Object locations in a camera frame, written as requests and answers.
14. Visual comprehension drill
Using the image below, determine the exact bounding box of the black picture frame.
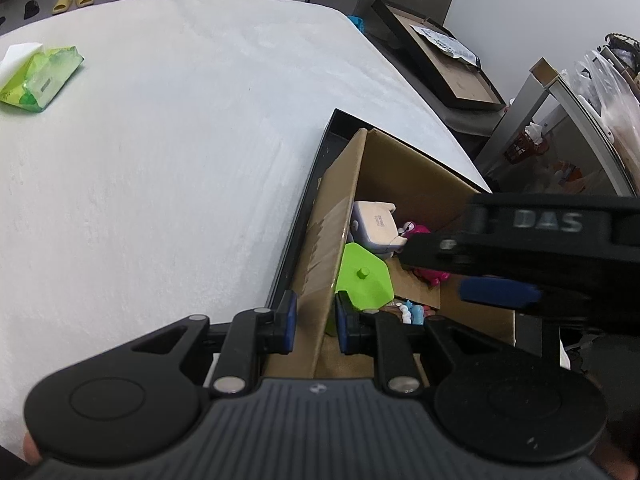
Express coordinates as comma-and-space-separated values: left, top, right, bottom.
371, 0, 507, 111

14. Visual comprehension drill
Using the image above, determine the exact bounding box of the pink toy figure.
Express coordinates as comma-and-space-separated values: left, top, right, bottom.
397, 220, 451, 289

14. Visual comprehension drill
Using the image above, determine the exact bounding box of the small blue pink figurine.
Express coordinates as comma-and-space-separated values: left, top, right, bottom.
390, 299, 426, 326

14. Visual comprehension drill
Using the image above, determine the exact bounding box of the green hexagonal container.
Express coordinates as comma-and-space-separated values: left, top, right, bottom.
327, 242, 396, 336

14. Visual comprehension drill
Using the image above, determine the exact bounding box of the red storage basket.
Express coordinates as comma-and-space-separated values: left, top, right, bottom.
502, 127, 551, 164

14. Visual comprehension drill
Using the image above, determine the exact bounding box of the clear plastic bag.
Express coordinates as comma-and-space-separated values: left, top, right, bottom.
572, 47, 640, 162

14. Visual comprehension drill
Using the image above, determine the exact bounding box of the black tray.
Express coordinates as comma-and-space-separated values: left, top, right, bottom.
265, 108, 563, 369

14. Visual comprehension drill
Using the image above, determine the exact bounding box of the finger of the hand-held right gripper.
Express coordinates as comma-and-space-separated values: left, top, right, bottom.
399, 232, 501, 281
457, 277, 546, 310

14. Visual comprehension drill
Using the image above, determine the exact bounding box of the brown cardboard box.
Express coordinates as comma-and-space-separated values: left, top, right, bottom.
262, 128, 519, 382

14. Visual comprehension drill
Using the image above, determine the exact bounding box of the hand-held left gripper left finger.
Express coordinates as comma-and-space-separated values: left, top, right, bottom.
130, 290, 299, 395

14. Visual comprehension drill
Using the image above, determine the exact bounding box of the white grey toy block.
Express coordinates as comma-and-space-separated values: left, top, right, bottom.
350, 201, 409, 260

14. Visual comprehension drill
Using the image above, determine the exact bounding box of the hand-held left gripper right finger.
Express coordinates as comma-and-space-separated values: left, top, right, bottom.
334, 291, 505, 395

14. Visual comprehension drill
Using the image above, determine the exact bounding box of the green tissue pack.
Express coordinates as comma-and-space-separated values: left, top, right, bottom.
0, 42, 85, 113

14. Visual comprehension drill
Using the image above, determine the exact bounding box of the printed paper sheet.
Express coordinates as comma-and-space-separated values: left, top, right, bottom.
411, 19, 482, 67

